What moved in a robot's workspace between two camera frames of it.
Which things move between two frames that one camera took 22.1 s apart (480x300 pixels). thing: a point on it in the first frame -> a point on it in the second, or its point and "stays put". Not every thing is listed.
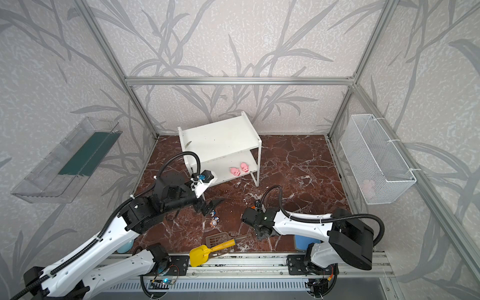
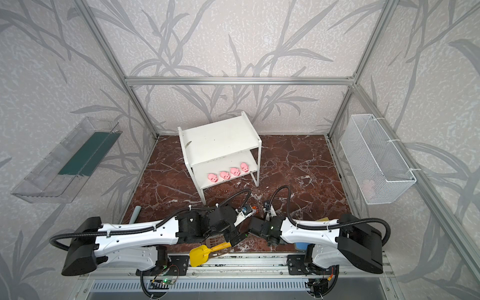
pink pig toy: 235,171 stays put
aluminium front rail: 268,264 stays put
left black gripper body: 204,204 -> 232,234
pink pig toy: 244,167 stays put
